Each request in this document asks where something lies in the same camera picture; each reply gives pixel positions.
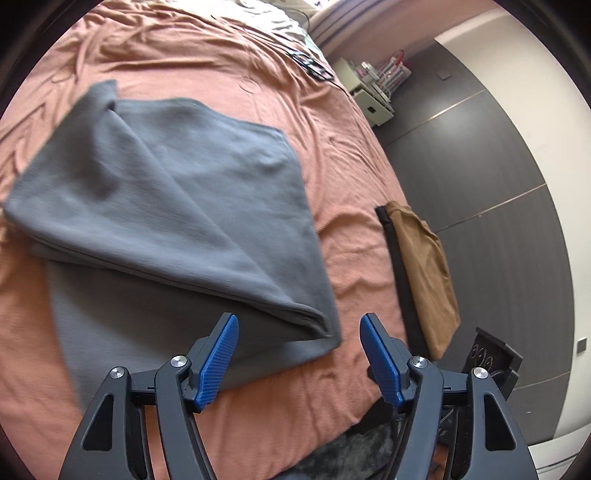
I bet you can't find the striped paper bag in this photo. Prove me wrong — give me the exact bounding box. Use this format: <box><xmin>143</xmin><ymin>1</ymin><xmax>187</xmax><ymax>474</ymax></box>
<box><xmin>377</xmin><ymin>50</ymin><xmax>412</xmax><ymax>96</ymax></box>

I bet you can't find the tan folded garment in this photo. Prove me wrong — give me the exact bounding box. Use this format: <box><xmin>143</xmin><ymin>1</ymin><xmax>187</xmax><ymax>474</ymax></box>
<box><xmin>376</xmin><ymin>201</ymin><xmax>461</xmax><ymax>361</ymax></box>

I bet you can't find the dark grey wardrobe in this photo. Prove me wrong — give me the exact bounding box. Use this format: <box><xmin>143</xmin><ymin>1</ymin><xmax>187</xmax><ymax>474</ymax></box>
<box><xmin>376</xmin><ymin>42</ymin><xmax>574</xmax><ymax>444</ymax></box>

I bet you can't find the white bedside drawer cabinet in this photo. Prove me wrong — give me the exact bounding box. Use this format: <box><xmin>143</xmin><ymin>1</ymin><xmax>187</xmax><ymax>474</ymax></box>
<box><xmin>332</xmin><ymin>58</ymin><xmax>394</xmax><ymax>127</ymax></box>

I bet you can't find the grey t-shirt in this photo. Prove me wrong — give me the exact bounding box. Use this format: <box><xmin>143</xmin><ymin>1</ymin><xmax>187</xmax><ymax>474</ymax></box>
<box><xmin>4</xmin><ymin>81</ymin><xmax>342</xmax><ymax>405</ymax></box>

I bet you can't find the terracotta bed blanket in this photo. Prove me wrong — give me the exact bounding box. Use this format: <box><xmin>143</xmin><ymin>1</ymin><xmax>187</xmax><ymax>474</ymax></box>
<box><xmin>1</xmin><ymin>1</ymin><xmax>405</xmax><ymax>479</ymax></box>

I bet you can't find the black metal frame rack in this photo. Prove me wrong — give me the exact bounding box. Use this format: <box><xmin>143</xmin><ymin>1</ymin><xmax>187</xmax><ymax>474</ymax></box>
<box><xmin>287</xmin><ymin>51</ymin><xmax>335</xmax><ymax>82</ymax></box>

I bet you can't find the cream bed sheet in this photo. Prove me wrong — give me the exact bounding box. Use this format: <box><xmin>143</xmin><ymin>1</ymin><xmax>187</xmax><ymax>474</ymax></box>
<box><xmin>168</xmin><ymin>0</ymin><xmax>315</xmax><ymax>45</ymax></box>

